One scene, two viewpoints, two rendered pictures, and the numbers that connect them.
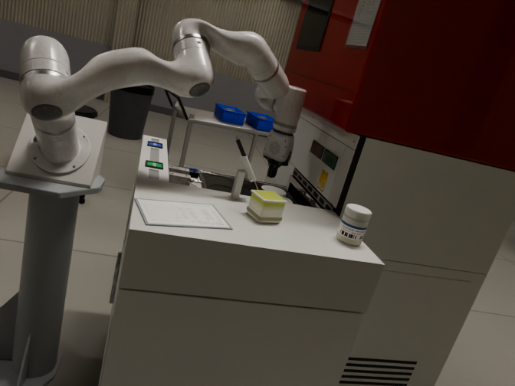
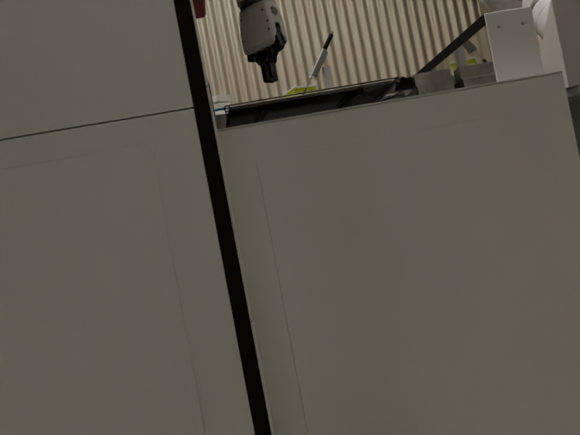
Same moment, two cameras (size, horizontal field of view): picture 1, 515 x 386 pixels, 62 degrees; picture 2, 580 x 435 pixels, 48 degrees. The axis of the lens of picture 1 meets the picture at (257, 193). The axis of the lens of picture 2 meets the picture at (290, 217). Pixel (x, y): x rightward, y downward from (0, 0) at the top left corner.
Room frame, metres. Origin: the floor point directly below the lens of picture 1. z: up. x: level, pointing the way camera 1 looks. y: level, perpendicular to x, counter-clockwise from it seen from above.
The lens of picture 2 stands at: (2.97, 0.22, 0.63)
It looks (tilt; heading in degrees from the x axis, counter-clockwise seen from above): 1 degrees up; 191
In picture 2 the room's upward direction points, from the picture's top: 11 degrees counter-clockwise
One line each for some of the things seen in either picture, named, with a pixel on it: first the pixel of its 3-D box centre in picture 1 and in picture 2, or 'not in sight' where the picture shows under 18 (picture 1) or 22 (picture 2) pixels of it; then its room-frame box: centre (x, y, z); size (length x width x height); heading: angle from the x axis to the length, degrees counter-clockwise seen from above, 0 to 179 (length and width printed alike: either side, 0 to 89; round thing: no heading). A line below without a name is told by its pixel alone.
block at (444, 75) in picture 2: (178, 171); (430, 78); (1.53, 0.31, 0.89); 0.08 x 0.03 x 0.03; 107
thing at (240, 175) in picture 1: (245, 177); (320, 74); (1.21, 0.05, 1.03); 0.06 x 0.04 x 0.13; 107
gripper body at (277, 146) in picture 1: (280, 144); (260, 26); (1.54, -0.03, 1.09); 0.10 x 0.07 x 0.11; 58
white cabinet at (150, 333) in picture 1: (197, 319); (377, 308); (1.37, 0.09, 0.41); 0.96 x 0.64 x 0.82; 17
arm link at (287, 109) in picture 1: (290, 104); not in sight; (1.54, -0.03, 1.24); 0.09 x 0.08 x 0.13; 62
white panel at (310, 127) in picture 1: (303, 160); (192, 50); (1.72, -0.15, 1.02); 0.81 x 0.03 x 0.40; 17
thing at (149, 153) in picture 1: (150, 174); (461, 82); (1.43, 0.38, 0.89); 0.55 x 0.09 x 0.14; 17
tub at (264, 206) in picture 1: (266, 206); (302, 99); (1.09, -0.03, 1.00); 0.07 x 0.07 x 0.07; 35
